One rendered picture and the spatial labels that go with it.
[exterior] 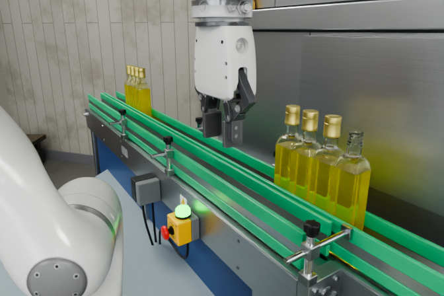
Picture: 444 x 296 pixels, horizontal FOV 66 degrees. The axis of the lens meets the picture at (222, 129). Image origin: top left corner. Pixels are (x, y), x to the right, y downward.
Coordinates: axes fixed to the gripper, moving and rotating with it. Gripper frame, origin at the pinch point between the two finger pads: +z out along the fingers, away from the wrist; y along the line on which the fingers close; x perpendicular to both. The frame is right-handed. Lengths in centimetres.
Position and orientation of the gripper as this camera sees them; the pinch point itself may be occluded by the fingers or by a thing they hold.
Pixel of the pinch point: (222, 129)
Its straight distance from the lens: 51.5
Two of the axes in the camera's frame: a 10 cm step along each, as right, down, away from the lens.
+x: -8.4, 1.5, -5.3
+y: -5.5, -2.3, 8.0
